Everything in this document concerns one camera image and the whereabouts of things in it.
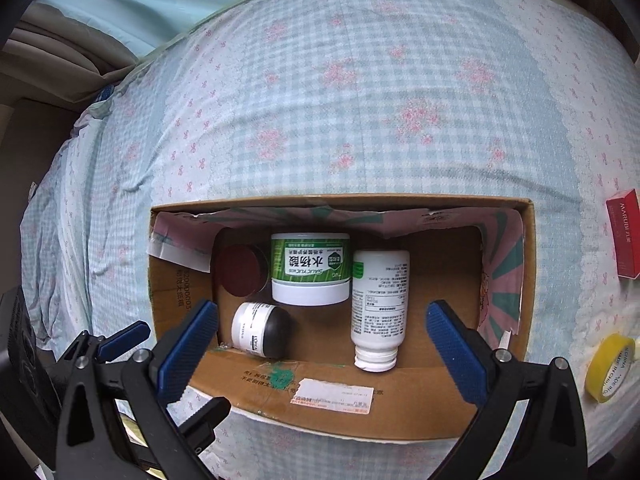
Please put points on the open cardboard box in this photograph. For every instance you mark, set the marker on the open cardboard box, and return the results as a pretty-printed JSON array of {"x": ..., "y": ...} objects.
[{"x": 477, "y": 253}]

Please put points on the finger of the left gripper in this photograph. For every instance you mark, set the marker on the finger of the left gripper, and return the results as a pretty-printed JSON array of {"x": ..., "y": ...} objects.
[
  {"x": 121, "y": 342},
  {"x": 198, "y": 431}
]

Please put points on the black white small jar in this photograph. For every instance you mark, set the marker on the black white small jar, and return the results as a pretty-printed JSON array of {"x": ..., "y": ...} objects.
[{"x": 263, "y": 330}]

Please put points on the dark brown left curtain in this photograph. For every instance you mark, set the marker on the dark brown left curtain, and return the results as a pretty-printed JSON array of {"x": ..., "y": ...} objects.
[{"x": 54, "y": 59}]

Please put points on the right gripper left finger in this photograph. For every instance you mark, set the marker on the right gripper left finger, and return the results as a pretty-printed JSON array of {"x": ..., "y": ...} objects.
[{"x": 152, "y": 379}]

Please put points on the red round tin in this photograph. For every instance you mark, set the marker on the red round tin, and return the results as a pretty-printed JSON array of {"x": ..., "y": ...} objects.
[{"x": 242, "y": 269}]

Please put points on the blue checkered floral bedsheet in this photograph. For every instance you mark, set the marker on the blue checkered floral bedsheet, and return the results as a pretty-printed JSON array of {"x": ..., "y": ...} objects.
[{"x": 512, "y": 98}]

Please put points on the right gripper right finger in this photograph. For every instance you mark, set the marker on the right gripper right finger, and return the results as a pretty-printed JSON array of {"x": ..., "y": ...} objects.
[{"x": 551, "y": 439}]

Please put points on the white pill bottle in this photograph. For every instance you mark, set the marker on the white pill bottle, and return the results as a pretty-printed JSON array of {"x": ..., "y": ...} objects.
[{"x": 380, "y": 296}]

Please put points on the yellow tape roll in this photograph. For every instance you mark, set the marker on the yellow tape roll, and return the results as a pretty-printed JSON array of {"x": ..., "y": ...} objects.
[{"x": 610, "y": 367}]

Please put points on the green label white jar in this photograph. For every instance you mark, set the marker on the green label white jar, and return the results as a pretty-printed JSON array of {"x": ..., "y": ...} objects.
[{"x": 310, "y": 269}]

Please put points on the red rectangular box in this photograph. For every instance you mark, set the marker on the red rectangular box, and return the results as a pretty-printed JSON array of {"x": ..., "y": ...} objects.
[{"x": 623, "y": 211}]

